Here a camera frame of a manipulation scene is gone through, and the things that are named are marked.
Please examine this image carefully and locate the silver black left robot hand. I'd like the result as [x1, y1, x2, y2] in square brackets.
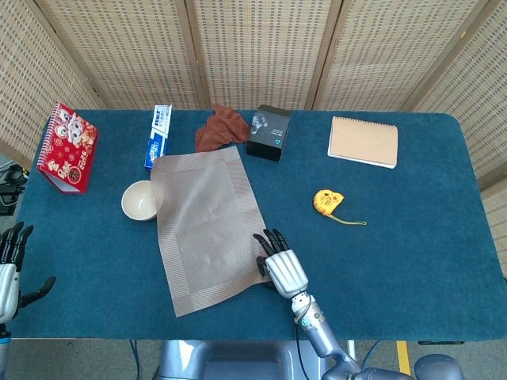
[0, 221, 57, 324]

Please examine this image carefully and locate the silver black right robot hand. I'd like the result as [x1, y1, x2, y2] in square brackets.
[253, 228, 310, 299]

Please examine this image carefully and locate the grey woven placemat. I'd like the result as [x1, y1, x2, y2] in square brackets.
[151, 145, 274, 318]

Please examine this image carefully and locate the cream ceramic bowl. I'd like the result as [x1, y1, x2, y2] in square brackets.
[120, 180, 158, 222]

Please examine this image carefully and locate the yellow tape measure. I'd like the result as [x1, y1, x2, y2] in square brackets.
[313, 189, 368, 227]

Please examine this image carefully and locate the grey blue robot torso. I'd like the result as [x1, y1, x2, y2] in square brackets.
[158, 340, 330, 380]

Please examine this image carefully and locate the black cardboard box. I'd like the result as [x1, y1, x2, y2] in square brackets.
[245, 104, 292, 164]

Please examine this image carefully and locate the kraft spiral notebook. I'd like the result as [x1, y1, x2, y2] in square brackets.
[326, 116, 399, 170]

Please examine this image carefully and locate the red desk calendar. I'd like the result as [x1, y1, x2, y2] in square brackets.
[36, 102, 99, 196]

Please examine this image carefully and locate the brown crumpled cloth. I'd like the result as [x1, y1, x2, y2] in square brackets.
[194, 104, 250, 154]

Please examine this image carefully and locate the blue white toothpaste box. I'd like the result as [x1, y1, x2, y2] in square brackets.
[143, 104, 173, 173]

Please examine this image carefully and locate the woven bamboo folding screen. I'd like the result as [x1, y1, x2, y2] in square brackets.
[0, 0, 507, 278]

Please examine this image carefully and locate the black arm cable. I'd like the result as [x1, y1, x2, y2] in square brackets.
[294, 316, 307, 380]

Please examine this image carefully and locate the black equipment with cables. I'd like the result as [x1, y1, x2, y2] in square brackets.
[0, 164, 29, 217]

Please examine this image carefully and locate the blue cable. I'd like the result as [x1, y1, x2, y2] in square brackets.
[362, 340, 381, 369]
[128, 340, 140, 380]

